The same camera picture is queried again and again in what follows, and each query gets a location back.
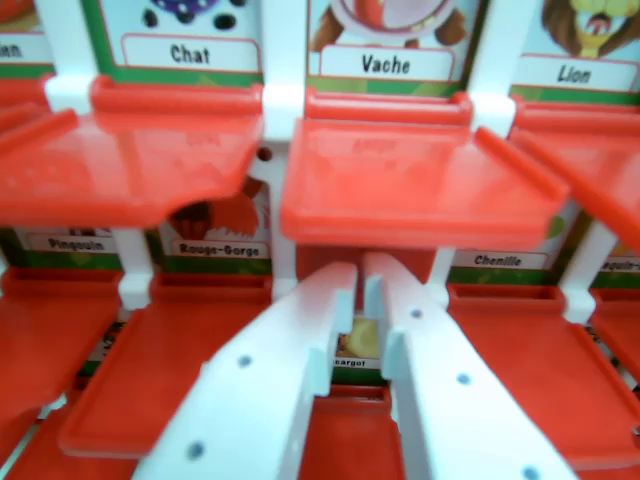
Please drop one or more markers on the Escargot picture card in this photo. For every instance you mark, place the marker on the Escargot picture card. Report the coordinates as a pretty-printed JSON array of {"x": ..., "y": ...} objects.
[{"x": 360, "y": 340}]

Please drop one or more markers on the Chien picture card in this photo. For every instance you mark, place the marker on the Chien picture card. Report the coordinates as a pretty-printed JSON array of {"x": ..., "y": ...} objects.
[{"x": 15, "y": 50}]

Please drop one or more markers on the red flap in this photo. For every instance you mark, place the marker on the red flap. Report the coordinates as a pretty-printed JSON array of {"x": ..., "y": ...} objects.
[
  {"x": 600, "y": 155},
  {"x": 20, "y": 95},
  {"x": 410, "y": 190},
  {"x": 510, "y": 360},
  {"x": 165, "y": 360},
  {"x": 45, "y": 330},
  {"x": 620, "y": 320},
  {"x": 125, "y": 165},
  {"x": 350, "y": 440}
]

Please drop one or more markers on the Lion picture card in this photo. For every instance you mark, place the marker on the Lion picture card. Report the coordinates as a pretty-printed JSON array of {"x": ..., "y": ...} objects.
[{"x": 575, "y": 75}]

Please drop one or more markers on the Chat picture card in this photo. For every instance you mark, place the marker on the Chat picture card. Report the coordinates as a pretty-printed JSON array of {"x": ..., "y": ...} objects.
[{"x": 190, "y": 52}]

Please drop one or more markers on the Requin picture card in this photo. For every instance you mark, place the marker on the Requin picture card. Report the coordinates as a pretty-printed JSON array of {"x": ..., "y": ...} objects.
[{"x": 620, "y": 265}]

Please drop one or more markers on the Vache picture card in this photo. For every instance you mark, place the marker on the Vache picture card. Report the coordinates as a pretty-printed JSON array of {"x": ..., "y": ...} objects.
[{"x": 385, "y": 65}]

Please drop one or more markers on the red and white game board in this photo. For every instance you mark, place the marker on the red and white game board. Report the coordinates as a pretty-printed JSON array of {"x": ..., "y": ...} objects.
[{"x": 280, "y": 50}]

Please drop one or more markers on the Pingouin picture card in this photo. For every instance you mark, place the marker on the Pingouin picture card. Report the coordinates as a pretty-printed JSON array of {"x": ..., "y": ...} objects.
[{"x": 75, "y": 244}]

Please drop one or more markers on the Chenille picture card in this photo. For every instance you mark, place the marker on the Chenille picture card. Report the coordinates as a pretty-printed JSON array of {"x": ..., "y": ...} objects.
[{"x": 505, "y": 260}]

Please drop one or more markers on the Rouge-Gorge picture card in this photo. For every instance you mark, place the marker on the Rouge-Gorge picture card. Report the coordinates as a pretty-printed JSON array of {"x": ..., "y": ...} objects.
[{"x": 220, "y": 249}]

